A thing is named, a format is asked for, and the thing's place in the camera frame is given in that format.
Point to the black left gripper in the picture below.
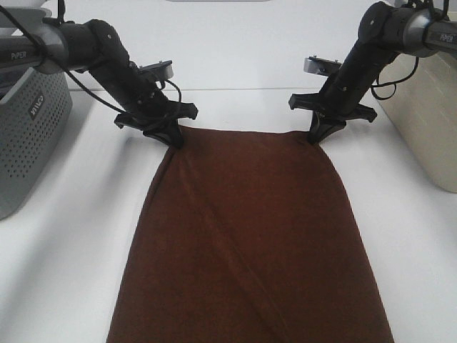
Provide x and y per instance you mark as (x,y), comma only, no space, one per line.
(160,115)

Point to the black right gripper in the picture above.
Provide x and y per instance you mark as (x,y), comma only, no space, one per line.
(334,104)

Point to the brown towel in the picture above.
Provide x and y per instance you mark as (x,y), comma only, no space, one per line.
(247,237)

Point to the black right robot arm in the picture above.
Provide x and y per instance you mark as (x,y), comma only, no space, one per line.
(416,29)

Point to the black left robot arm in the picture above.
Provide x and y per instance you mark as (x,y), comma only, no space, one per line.
(95,47)

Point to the beige plastic bin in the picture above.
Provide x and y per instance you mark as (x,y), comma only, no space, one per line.
(423,110)

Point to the grey perforated plastic basket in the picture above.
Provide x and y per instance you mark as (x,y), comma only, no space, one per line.
(34,111)

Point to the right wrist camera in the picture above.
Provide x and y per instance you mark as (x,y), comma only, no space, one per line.
(323,67)

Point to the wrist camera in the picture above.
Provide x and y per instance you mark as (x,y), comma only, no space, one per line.
(323,67)
(160,71)

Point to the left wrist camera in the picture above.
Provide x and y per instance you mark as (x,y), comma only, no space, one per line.
(160,71)

